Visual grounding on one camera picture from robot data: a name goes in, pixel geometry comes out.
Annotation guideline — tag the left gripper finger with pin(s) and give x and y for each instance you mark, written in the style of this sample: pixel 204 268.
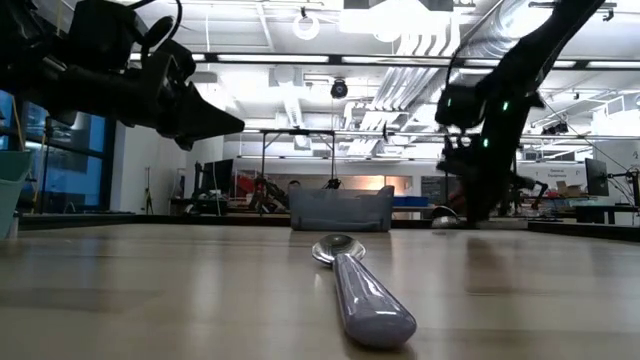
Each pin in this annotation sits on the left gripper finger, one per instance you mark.
pixel 205 110
pixel 205 131

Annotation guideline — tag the black metal table frame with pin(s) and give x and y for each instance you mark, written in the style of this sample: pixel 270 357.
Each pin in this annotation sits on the black metal table frame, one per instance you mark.
pixel 263 155

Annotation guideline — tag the thin black tripod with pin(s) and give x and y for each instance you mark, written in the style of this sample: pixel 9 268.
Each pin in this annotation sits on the thin black tripod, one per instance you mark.
pixel 148 200

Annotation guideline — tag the blue plastic crate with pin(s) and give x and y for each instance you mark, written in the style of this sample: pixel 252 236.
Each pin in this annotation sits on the blue plastic crate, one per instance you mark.
pixel 412 201

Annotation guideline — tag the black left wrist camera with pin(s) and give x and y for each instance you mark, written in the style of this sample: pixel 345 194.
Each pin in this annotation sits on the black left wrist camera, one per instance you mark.
pixel 100 30

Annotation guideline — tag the gray plastic bin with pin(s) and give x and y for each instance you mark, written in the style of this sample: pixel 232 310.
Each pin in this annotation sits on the gray plastic bin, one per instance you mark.
pixel 340 210

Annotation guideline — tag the brown cardboard box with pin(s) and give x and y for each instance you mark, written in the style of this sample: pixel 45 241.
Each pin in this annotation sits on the brown cardboard box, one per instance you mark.
pixel 570 190

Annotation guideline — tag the blue glass window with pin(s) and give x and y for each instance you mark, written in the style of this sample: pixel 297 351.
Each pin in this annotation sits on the blue glass window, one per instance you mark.
pixel 75 175

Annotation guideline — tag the overhead light rail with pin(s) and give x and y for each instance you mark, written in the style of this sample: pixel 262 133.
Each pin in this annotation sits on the overhead light rail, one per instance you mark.
pixel 272 58

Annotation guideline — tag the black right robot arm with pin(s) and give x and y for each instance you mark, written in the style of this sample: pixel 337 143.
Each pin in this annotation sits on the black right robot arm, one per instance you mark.
pixel 540 45

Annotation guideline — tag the black equipment cart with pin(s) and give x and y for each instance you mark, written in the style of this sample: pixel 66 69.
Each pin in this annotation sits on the black equipment cart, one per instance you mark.
pixel 210 206

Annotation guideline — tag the black round ceiling camera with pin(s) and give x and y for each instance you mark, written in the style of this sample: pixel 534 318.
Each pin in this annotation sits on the black round ceiling camera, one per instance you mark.
pixel 339 89

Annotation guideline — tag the black computer monitor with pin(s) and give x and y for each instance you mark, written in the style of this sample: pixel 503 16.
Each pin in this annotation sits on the black computer monitor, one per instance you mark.
pixel 596 177
pixel 220 177

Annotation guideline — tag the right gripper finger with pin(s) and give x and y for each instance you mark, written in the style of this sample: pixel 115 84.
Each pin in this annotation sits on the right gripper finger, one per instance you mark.
pixel 475 210
pixel 491 210

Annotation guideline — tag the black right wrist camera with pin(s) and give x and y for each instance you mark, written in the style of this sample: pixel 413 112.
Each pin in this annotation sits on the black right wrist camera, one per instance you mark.
pixel 457 107

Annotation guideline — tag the teal plastic bin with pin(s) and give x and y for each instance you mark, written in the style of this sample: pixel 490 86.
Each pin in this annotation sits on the teal plastic bin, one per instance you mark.
pixel 12 195

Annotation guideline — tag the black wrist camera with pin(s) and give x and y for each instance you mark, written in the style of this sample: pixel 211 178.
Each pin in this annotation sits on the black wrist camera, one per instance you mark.
pixel 100 30
pixel 457 107

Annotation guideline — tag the black desk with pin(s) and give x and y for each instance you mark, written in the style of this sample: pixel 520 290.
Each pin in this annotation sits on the black desk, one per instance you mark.
pixel 605 209

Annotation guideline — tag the black ceiling track lights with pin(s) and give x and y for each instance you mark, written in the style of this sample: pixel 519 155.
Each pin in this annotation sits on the black ceiling track lights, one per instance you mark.
pixel 560 128

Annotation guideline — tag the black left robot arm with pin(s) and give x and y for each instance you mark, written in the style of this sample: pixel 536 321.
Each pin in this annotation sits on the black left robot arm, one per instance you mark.
pixel 20 60

